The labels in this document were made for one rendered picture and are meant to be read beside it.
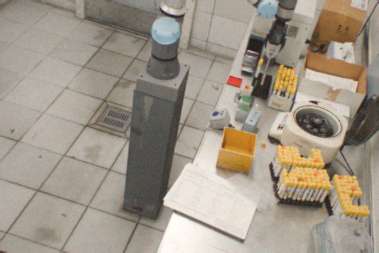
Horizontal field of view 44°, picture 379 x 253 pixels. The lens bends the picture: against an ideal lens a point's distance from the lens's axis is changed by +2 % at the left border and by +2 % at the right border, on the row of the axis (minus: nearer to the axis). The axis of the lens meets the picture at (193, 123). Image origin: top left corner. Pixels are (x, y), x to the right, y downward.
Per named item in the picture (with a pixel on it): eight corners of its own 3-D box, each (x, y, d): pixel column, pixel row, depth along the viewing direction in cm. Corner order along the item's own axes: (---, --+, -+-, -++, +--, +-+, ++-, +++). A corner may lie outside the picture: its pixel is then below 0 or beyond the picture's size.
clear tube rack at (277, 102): (273, 82, 229) (277, 70, 225) (293, 88, 228) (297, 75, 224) (266, 106, 214) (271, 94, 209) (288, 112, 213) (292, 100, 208)
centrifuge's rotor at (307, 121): (299, 115, 204) (304, 103, 199) (334, 129, 200) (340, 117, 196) (289, 135, 192) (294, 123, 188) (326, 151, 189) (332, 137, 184)
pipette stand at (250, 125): (243, 124, 202) (249, 106, 195) (258, 130, 200) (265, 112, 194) (236, 137, 195) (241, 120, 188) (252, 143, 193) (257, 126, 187)
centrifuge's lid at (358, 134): (378, 80, 183) (399, 89, 182) (346, 124, 200) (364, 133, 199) (370, 110, 167) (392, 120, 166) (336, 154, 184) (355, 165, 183)
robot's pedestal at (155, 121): (122, 209, 266) (132, 89, 208) (135, 184, 281) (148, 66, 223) (155, 220, 264) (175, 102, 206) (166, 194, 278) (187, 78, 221)
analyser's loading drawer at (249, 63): (248, 49, 245) (250, 40, 242) (260, 52, 244) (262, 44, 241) (240, 69, 230) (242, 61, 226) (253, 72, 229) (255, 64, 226)
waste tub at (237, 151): (219, 143, 190) (224, 126, 184) (252, 152, 190) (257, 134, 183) (215, 166, 180) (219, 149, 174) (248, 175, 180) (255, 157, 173)
